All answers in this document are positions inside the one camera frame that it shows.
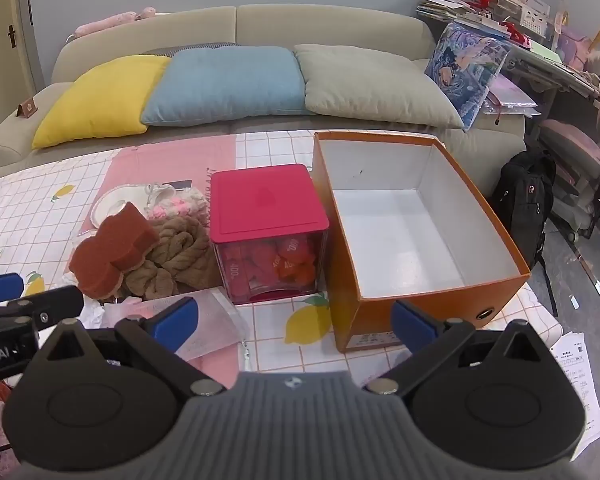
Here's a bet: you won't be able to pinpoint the beige sofa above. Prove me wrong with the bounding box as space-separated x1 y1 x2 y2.
0 4 526 195

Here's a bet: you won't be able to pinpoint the yellow cushion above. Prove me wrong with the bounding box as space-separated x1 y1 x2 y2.
32 55 171 150

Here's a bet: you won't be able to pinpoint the pink plush toy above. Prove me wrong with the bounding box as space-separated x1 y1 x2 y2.
73 8 157 38

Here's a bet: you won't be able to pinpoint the clear plastic bag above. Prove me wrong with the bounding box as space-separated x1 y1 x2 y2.
100 288 248 361

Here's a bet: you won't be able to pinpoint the white round fabric pad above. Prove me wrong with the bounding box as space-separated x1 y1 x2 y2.
90 184 175 228

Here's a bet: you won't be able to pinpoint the beige grey cushion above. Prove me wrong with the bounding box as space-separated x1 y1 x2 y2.
294 44 463 128

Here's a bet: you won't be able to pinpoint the brown twisted towel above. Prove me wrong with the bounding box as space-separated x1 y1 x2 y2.
123 217 222 300

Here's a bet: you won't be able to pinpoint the black backpack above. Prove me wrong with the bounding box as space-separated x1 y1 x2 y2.
489 148 558 318

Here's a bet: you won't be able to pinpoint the orange cardboard box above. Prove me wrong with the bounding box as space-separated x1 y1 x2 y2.
312 131 530 352

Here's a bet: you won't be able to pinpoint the white paper sheets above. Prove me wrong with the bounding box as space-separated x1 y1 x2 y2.
550 333 600 460

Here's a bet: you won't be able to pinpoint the brown flower sponge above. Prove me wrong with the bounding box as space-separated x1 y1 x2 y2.
69 204 159 300

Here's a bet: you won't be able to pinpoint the cluttered desk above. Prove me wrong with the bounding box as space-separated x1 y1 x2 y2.
416 0 600 99

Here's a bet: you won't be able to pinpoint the light blue cushion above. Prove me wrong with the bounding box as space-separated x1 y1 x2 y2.
140 46 309 127

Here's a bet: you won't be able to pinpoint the pink chair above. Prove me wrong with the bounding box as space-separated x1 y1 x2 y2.
539 106 600 243

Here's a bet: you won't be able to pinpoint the pink white knitted item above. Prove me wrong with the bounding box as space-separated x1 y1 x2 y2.
147 188 210 226

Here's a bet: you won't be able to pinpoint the small brown sign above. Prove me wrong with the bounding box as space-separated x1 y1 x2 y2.
17 98 38 118

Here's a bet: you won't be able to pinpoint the blue anime print cushion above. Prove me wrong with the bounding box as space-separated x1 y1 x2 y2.
425 22 510 131

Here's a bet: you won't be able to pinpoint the red lid clear box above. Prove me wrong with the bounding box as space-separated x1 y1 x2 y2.
210 164 329 304

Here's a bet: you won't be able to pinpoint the pink white lemon tablecloth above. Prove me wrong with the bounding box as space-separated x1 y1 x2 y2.
0 128 564 396

